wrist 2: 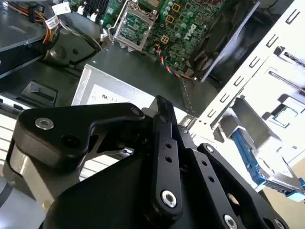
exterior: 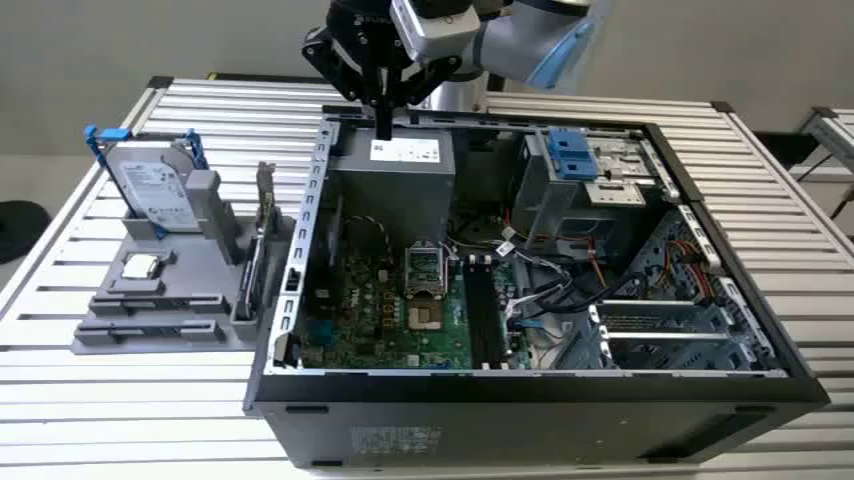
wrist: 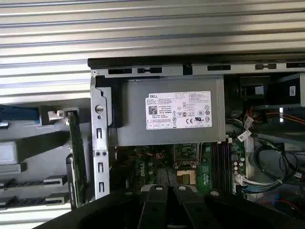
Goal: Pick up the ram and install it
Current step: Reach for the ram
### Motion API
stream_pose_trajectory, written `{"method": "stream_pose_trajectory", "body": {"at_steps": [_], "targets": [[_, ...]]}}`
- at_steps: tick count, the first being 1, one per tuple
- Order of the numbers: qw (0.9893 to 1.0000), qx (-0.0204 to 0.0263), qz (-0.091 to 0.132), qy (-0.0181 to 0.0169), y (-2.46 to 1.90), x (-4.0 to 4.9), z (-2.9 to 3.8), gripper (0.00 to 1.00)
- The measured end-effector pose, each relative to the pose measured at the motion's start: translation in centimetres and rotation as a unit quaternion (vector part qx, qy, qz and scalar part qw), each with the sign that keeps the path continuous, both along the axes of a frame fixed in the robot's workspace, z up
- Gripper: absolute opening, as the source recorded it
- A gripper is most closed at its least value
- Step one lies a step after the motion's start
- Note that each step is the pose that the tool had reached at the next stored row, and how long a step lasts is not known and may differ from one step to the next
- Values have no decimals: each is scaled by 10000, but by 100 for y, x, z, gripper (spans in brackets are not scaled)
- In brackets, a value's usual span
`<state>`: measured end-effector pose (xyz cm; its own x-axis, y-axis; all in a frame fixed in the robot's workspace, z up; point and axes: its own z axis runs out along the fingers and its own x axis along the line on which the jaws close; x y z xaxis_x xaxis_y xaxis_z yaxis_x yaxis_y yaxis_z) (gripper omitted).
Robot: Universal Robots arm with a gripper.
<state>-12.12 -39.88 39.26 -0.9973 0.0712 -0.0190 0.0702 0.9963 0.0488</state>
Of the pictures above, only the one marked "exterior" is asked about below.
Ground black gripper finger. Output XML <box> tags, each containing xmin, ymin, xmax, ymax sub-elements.
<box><xmin>298</xmin><ymin>28</ymin><xmax>385</xmax><ymax>140</ymax></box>
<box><xmin>382</xmin><ymin>57</ymin><xmax>461</xmax><ymax>140</ymax></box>

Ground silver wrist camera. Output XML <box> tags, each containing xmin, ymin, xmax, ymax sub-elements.
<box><xmin>389</xmin><ymin>0</ymin><xmax>480</xmax><ymax>65</ymax></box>

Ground grey metal drive cage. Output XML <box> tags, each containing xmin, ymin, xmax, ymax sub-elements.
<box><xmin>510</xmin><ymin>127</ymin><xmax>672</xmax><ymax>251</ymax></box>

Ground metal socket cover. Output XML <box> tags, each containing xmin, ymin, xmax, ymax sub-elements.
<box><xmin>404</xmin><ymin>241</ymin><xmax>446</xmax><ymax>300</ymax></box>

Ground twisted coloured fan wire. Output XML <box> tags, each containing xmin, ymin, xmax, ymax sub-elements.
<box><xmin>340</xmin><ymin>213</ymin><xmax>398</xmax><ymax>264</ymax></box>

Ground grey power supply unit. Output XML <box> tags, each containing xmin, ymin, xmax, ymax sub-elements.
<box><xmin>328</xmin><ymin>127</ymin><xmax>458</xmax><ymax>251</ymax></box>

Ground black round floor object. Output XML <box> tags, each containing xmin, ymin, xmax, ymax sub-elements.
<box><xmin>0</xmin><ymin>199</ymin><xmax>53</xmax><ymax>265</ymax></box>

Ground graphics card black cooler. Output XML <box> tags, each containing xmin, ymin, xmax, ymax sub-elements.
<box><xmin>236</xmin><ymin>160</ymin><xmax>281</xmax><ymax>322</ymax></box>

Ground CPU socket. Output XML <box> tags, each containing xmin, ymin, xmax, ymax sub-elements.
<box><xmin>405</xmin><ymin>298</ymin><xmax>444</xmax><ymax>332</ymax></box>

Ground orange yellow wire bundle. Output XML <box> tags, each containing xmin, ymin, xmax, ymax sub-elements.
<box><xmin>659</xmin><ymin>239</ymin><xmax>725</xmax><ymax>304</ymax></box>

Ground silver CPU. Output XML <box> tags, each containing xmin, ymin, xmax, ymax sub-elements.
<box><xmin>118</xmin><ymin>253</ymin><xmax>164</xmax><ymax>280</ymax></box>

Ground hard disk in blue carrier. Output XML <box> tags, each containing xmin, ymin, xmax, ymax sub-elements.
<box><xmin>82</xmin><ymin>125</ymin><xmax>209</xmax><ymax>240</ymax></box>

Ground green motherboard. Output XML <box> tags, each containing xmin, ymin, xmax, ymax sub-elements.
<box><xmin>297</xmin><ymin>249</ymin><xmax>534</xmax><ymax>372</ymax></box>

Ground metal slat side table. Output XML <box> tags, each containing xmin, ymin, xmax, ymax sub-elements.
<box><xmin>785</xmin><ymin>105</ymin><xmax>854</xmax><ymax>221</ymax></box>

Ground thick black cable bundle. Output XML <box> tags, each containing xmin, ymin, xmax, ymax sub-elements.
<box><xmin>525</xmin><ymin>272</ymin><xmax>645</xmax><ymax>321</ymax></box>

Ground RAM slot white clips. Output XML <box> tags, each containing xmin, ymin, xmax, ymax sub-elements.
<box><xmin>469</xmin><ymin>253</ymin><xmax>493</xmax><ymax>371</ymax></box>
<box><xmin>485</xmin><ymin>253</ymin><xmax>512</xmax><ymax>371</ymax></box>

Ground black PC case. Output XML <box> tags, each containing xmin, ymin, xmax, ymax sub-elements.
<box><xmin>240</xmin><ymin>102</ymin><xmax>832</xmax><ymax>470</ymax></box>

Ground grey parts rack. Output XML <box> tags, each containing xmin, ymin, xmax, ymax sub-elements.
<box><xmin>69</xmin><ymin>168</ymin><xmax>298</xmax><ymax>357</ymax></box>

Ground blue drive bay latch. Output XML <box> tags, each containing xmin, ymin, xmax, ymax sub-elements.
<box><xmin>545</xmin><ymin>128</ymin><xmax>600</xmax><ymax>181</ymax></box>

